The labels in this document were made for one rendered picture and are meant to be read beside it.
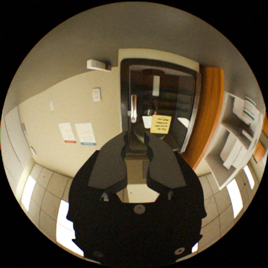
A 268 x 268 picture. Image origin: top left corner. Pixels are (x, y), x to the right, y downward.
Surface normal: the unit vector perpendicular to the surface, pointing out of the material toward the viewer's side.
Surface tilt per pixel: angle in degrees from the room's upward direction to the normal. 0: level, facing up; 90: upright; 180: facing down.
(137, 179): 135
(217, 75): 90
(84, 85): 90
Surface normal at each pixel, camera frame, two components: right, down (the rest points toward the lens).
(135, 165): 0.01, -0.22
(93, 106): 0.01, 0.54
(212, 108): -1.00, 0.00
